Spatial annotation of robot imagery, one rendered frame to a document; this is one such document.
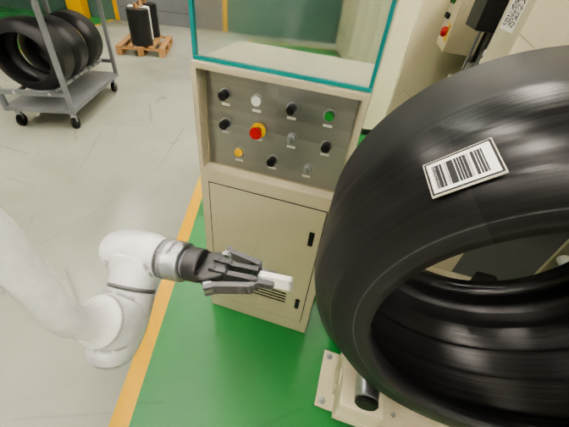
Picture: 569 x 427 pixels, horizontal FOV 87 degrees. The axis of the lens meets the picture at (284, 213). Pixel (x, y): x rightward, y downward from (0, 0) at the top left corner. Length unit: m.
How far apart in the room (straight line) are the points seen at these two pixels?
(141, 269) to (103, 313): 0.11
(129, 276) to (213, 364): 1.02
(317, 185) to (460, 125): 0.81
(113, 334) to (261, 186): 0.68
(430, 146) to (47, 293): 0.56
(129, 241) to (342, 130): 0.68
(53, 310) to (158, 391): 1.11
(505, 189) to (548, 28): 0.40
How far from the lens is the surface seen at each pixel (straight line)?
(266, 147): 1.10
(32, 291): 0.58
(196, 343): 1.73
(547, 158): 0.33
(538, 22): 0.67
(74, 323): 0.65
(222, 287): 0.63
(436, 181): 0.32
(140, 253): 0.71
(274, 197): 1.14
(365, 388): 0.68
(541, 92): 0.38
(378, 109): 3.88
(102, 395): 1.73
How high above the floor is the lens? 1.52
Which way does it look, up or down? 39 degrees down
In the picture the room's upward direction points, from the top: 8 degrees clockwise
